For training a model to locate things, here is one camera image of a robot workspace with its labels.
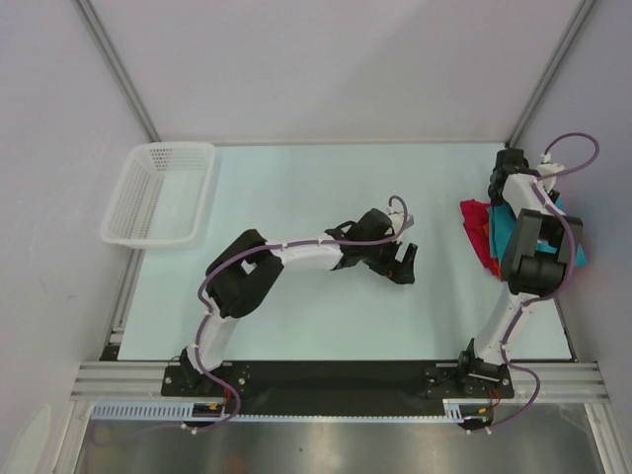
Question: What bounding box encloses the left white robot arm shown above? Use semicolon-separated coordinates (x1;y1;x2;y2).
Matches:
180;207;418;395

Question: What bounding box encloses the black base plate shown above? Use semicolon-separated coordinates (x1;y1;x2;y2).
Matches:
161;360;514;417

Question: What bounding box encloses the white plastic basket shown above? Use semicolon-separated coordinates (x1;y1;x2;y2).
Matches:
100;141;217;250

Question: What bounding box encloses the aluminium frame rail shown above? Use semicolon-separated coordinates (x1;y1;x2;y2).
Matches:
70;361;609;404

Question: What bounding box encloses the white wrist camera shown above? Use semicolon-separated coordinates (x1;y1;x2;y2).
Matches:
536;153;565;193
387;207;415;233

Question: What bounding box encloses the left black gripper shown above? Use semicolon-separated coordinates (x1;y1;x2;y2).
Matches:
360;231;416;284

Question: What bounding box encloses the teal t shirt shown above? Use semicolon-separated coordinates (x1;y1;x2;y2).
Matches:
488;197;588;267

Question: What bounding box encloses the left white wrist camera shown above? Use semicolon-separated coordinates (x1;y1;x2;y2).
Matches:
387;207;415;233

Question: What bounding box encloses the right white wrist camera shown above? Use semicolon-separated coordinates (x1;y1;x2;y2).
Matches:
536;153;565;193

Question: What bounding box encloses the white slotted cable duct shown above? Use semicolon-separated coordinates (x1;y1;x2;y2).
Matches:
92;401;489;424

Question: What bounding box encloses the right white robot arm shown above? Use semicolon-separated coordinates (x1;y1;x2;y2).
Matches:
455;148;583;396

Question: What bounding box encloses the magenta folded t shirt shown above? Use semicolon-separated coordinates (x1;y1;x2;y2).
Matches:
459;199;491;274

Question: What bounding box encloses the orange folded t shirt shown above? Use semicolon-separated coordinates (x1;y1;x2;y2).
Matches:
483;222;502;280

